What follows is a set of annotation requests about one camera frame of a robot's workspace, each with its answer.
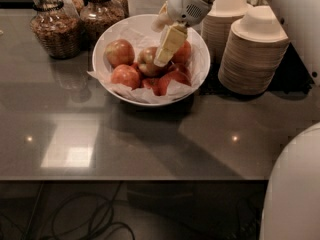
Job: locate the glass granola jar middle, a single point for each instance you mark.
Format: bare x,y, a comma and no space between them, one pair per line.
98,15

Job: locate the red apple right middle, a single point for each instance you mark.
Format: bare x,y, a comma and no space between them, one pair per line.
181,68

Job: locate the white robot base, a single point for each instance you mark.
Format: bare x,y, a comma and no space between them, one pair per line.
292,202

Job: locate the glass granola jar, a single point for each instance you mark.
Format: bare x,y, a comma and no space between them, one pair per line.
98,15
57,31

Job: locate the red-green apple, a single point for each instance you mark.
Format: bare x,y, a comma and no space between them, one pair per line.
146,64

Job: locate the red apple back right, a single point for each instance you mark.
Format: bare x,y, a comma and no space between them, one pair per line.
183,54

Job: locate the paper bowl stack rear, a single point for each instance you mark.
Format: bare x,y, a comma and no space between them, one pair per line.
216,25

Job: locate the white paper bowl liner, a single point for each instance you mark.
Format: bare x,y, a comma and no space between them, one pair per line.
133,37

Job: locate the paper bowl stack front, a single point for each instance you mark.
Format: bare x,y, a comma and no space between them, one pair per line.
254,50

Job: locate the red apple front right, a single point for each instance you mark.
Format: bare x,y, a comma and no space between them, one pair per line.
165,80

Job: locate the glass granola jar left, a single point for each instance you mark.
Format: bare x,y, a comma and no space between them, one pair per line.
57,31

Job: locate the white ceramic bowl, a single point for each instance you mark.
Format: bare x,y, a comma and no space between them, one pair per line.
133,25

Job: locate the red apple hidden center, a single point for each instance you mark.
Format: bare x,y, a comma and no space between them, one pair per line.
136,67

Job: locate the red apple far left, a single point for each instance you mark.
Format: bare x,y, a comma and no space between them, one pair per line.
120,52

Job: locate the paper bowl stack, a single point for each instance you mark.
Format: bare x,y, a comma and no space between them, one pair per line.
216,25
254,50

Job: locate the small red apple front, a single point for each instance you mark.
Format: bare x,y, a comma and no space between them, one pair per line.
151,83

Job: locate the red apple front left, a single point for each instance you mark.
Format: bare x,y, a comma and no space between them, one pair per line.
126,75

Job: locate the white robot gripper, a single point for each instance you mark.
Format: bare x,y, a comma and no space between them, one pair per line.
184,4

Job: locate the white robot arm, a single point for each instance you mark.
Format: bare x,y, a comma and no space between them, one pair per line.
300,18

